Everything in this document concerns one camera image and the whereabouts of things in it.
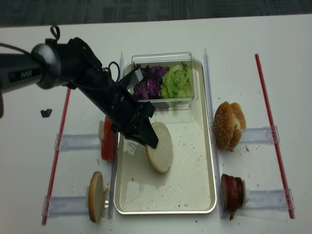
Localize torn sesame bun half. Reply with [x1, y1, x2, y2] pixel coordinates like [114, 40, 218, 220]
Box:
[228, 102, 246, 151]

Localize right red strip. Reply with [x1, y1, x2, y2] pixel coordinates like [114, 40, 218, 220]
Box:
[254, 53, 295, 219]

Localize clear rail behind sesame bun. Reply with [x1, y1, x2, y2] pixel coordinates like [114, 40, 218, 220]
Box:
[239, 126, 280, 144]

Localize sesame burger bun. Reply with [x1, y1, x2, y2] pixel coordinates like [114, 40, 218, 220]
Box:
[214, 101, 234, 149]

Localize red strip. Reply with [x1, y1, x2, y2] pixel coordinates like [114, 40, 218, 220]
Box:
[41, 88, 71, 226]
[254, 53, 295, 219]

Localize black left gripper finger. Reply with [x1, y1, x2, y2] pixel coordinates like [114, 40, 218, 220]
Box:
[124, 117, 158, 149]

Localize white pusher behind tomato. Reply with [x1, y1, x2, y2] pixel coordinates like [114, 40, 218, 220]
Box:
[98, 120, 104, 141]

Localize clear rail behind meat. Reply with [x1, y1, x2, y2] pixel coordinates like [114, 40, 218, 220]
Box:
[243, 189, 294, 210]

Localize right clear long divider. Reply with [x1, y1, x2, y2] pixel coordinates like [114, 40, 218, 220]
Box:
[203, 48, 226, 219]

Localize bun slice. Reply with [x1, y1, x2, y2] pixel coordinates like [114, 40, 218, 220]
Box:
[88, 171, 104, 223]
[145, 122, 173, 173]

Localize bun bottom slice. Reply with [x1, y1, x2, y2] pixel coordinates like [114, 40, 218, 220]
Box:
[145, 122, 173, 173]

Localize fallen purple cabbage scrap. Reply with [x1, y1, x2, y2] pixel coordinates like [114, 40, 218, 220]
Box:
[40, 109, 52, 118]

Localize purple cabbage pieces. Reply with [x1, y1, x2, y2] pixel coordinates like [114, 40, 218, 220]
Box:
[132, 66, 170, 102]

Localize red tomato slices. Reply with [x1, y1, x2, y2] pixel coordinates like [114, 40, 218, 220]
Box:
[101, 116, 115, 161]

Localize clear rail behind bun slices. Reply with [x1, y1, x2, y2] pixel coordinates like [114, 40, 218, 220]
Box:
[42, 196, 89, 217]

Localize green lettuce leaves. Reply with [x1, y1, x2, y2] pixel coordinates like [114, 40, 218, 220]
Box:
[161, 63, 191, 99]

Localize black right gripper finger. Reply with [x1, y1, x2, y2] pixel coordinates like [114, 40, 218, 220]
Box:
[140, 101, 155, 117]

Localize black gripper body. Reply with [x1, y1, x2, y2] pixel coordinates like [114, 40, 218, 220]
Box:
[68, 38, 144, 135]

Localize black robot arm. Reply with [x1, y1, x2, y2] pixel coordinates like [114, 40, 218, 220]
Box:
[0, 38, 158, 148]

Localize metal serving tray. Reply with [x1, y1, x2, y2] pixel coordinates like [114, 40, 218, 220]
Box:
[114, 61, 216, 215]

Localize left red strip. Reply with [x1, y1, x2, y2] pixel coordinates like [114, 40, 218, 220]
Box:
[41, 88, 71, 226]

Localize dark red meat patties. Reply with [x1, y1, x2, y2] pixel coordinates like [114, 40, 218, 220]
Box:
[221, 174, 244, 220]

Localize bun slice in rack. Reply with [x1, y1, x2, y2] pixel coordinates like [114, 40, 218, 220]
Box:
[88, 171, 104, 223]

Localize white pusher behind meat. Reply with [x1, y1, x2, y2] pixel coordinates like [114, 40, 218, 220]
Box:
[242, 180, 250, 207]

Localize clear plastic salad container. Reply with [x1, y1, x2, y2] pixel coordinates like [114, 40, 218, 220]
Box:
[124, 52, 198, 110]

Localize clear rail behind tomato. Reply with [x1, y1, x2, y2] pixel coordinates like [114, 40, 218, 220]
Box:
[54, 134, 101, 151]

